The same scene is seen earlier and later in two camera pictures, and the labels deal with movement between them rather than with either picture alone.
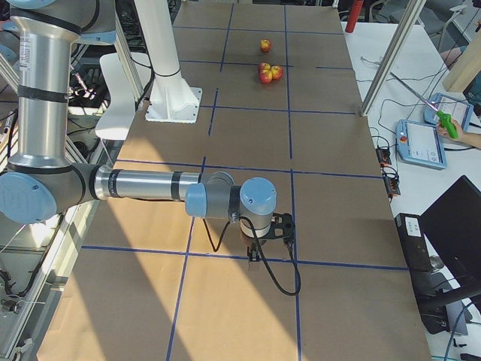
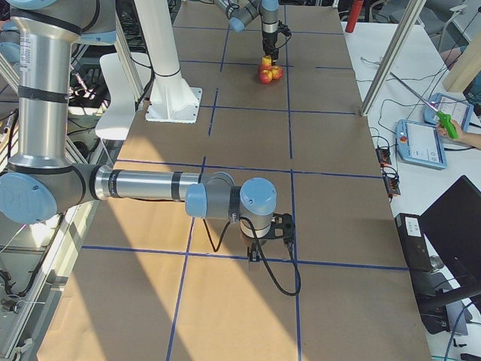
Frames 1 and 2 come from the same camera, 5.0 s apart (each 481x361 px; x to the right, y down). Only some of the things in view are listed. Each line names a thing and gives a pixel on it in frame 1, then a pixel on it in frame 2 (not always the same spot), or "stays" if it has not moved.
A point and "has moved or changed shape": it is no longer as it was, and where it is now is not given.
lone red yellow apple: x=265 y=45 has moved or changed shape
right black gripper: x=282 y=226 stays
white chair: x=119 y=116 stays
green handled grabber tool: x=443 y=119 stays
